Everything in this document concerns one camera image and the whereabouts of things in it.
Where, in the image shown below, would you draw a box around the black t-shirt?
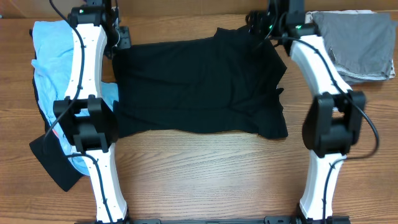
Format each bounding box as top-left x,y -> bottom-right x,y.
113,27 -> 288,139

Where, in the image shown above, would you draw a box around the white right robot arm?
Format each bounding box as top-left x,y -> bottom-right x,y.
246,1 -> 366,223

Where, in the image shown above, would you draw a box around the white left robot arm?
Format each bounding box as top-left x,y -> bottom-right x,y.
53,0 -> 131,223

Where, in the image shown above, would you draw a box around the folded white cloth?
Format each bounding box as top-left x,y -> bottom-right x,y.
304,9 -> 397,80

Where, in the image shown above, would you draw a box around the light blue t-shirt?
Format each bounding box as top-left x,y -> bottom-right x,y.
31,21 -> 119,175

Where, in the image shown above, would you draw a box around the folded grey shorts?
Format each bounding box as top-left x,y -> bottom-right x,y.
312,11 -> 396,86

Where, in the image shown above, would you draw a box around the brown cardboard backdrop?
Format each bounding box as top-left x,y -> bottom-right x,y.
1,0 -> 397,19

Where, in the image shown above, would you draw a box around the black garment under blue shirt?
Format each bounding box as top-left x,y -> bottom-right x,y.
29,29 -> 83,192

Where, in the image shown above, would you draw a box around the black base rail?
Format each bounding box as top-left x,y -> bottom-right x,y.
74,215 -> 351,224

